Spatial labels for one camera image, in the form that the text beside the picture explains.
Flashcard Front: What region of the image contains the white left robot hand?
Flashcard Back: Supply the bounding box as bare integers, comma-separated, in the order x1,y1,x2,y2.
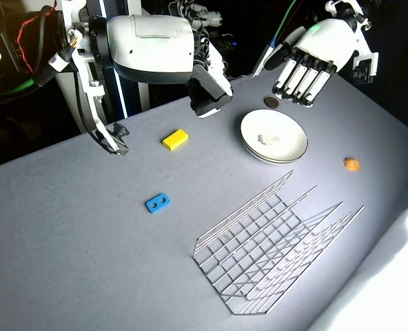
264,17,360,108

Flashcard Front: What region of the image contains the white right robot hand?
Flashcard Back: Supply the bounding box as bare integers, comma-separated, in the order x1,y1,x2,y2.
105,14,233,119

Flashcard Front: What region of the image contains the white round plate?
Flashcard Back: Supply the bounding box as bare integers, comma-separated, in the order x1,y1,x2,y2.
240,109,309,163
241,137,307,166

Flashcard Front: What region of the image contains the white robot torso column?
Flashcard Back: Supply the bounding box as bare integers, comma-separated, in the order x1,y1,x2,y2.
55,0,150,134

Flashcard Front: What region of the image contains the yellow rectangular block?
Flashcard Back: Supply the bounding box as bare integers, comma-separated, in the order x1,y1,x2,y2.
161,129,190,152

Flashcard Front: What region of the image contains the blue block with two holes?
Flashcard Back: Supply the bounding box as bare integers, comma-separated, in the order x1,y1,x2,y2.
145,192,172,215

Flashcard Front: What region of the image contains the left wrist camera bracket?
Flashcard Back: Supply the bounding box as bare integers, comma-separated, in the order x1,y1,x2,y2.
351,34,380,86

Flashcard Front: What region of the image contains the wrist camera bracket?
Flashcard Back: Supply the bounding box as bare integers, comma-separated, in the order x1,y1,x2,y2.
71,51,131,156
351,34,380,86

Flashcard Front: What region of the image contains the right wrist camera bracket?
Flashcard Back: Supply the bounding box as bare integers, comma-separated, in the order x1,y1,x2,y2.
71,51,131,156

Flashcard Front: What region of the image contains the silver wire dish rack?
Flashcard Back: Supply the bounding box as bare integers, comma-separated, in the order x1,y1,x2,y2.
192,170,365,317

